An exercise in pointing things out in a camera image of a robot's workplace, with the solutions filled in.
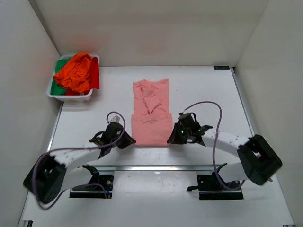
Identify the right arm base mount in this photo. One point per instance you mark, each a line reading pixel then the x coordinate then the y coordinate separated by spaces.
pixel 209 188

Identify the pink t shirt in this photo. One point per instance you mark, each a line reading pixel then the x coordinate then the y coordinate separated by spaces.
pixel 151 120

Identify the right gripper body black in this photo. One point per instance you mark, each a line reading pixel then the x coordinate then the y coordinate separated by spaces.
pixel 180 135

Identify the blue table label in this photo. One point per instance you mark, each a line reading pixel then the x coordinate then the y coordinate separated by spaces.
pixel 221 67

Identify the orange t shirt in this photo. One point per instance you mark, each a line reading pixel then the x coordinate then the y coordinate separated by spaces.
pixel 75 74

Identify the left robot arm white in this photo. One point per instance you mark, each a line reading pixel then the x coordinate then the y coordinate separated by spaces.
pixel 57 171

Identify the red t shirt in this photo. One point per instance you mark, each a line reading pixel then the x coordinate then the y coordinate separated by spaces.
pixel 93 76

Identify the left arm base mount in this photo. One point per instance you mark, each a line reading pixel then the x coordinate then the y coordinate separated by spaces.
pixel 100 185

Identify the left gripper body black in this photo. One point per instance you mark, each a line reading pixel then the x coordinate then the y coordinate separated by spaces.
pixel 124 142

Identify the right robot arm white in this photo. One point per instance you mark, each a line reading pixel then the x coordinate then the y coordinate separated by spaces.
pixel 257 160

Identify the green t shirt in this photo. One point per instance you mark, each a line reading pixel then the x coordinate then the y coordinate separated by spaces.
pixel 57 90

